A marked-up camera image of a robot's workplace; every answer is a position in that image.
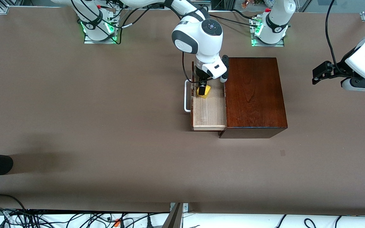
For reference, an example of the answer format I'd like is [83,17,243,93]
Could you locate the yellow block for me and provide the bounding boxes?
[197,84,211,99]

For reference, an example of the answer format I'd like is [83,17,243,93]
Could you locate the wooden drawer with white handle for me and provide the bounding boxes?
[184,62,227,131]

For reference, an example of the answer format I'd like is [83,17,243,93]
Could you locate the dark brown wooden cabinet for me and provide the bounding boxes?
[219,57,288,139]

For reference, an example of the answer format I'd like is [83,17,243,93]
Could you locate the brown table cover sheet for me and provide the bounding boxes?
[0,6,365,213]

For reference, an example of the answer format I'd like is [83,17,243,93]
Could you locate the grey slanted bar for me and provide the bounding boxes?
[162,203,183,228]

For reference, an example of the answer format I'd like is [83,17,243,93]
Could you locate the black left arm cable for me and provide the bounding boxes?
[325,0,345,75]

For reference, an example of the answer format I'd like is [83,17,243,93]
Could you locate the long black base cable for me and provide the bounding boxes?
[208,14,260,28]

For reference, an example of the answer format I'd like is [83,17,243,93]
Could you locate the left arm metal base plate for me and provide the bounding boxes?
[251,19,285,47]

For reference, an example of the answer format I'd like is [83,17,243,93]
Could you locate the short black base cable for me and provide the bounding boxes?
[232,9,256,20]

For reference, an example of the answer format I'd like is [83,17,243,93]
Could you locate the black frame post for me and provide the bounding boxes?
[211,0,237,10]

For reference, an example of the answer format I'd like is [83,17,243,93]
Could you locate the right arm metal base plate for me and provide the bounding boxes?
[84,19,117,44]

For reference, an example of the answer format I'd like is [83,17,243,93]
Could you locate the aluminium corner bracket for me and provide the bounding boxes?
[170,203,189,213]

